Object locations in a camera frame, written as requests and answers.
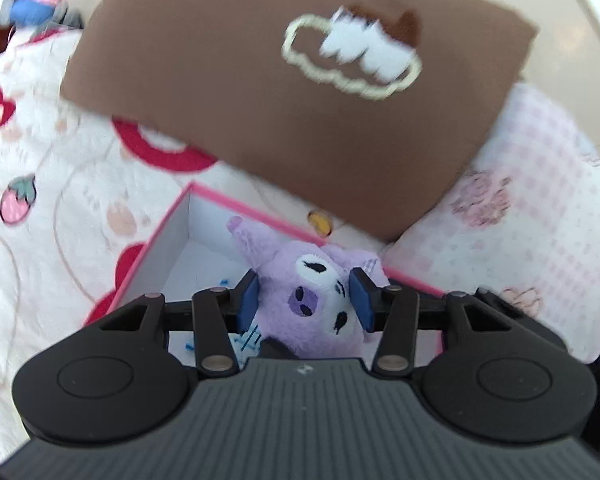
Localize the blue wet wipes pack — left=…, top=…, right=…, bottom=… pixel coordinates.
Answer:
left=182, top=274, right=266, bottom=363

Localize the purple plush toy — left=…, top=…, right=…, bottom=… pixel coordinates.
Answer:
left=227, top=217, right=389, bottom=361

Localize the pink cardboard box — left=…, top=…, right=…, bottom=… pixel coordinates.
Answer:
left=85, top=183, right=443, bottom=366

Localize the pink checkered pillow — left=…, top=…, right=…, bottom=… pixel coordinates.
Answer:
left=384, top=84, right=600, bottom=362

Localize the brown pillow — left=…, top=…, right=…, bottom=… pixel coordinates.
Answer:
left=61, top=0, right=536, bottom=240

